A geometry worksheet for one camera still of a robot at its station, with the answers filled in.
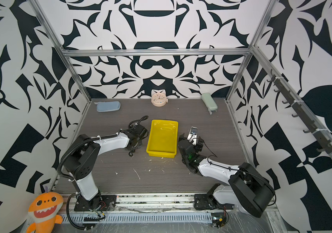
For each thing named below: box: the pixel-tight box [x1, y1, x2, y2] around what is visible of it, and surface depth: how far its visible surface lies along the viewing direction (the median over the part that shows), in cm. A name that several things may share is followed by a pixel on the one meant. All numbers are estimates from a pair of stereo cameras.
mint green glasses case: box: [200, 92, 218, 116], surface depth 117 cm
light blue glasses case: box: [94, 100, 121, 113], surface depth 114 cm
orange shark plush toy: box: [26, 185, 64, 233], surface depth 67 cm
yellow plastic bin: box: [146, 119, 179, 159], surface depth 94 cm
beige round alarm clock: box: [150, 93, 169, 108], surface depth 118 cm
